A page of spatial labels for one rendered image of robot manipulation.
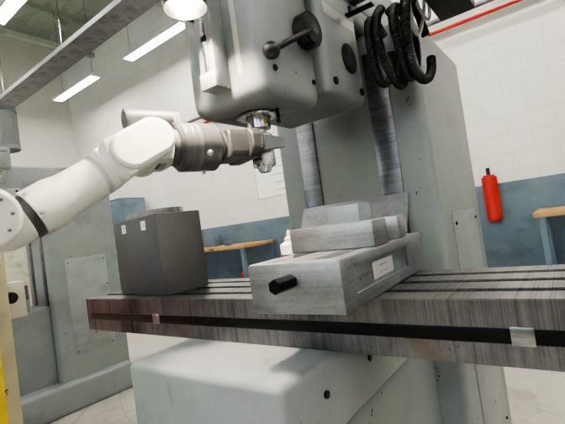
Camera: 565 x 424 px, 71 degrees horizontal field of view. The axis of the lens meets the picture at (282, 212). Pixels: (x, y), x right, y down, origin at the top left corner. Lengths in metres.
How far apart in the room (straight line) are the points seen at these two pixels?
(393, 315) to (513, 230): 4.32
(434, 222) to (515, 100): 3.96
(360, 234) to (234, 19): 0.45
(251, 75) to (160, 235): 0.41
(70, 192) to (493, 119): 4.61
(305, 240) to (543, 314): 0.34
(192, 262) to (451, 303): 0.62
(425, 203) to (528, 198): 3.82
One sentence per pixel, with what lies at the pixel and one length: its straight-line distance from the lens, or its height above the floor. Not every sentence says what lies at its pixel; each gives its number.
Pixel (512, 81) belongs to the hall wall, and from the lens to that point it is 4.98.
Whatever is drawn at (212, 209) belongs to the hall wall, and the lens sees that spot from 7.01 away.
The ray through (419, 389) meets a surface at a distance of 1.02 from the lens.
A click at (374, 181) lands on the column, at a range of 1.09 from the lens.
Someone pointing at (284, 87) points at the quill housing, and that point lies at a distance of 0.75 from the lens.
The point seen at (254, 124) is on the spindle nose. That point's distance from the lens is 0.80.
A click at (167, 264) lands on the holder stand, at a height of 1.03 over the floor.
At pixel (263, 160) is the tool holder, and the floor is 1.21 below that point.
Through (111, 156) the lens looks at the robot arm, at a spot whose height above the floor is 1.22.
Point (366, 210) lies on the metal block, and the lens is 0.70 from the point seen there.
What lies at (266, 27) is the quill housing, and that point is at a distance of 0.77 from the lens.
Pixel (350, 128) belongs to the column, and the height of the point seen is 1.32.
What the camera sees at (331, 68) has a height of 1.39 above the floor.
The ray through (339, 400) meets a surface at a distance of 0.66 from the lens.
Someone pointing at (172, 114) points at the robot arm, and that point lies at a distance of 0.74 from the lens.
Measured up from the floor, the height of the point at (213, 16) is 1.47.
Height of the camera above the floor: 1.08
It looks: 2 degrees up
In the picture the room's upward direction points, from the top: 8 degrees counter-clockwise
